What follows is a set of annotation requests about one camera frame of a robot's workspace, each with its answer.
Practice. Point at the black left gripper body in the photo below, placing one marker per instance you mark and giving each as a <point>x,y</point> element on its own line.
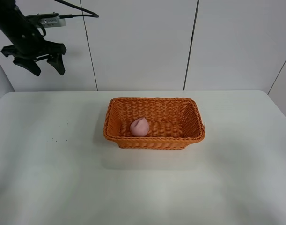
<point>31,46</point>

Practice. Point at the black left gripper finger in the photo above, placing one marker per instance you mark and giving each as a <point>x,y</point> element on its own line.
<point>29,65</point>
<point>57,62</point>

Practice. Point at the pink peach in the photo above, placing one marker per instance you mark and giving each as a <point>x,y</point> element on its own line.
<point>139,128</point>

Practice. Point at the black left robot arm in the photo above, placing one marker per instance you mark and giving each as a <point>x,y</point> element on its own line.
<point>12,18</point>

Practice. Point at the orange wicker basket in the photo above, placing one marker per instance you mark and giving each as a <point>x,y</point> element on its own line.
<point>174,122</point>

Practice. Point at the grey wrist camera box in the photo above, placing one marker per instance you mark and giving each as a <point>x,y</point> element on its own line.
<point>46,20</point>

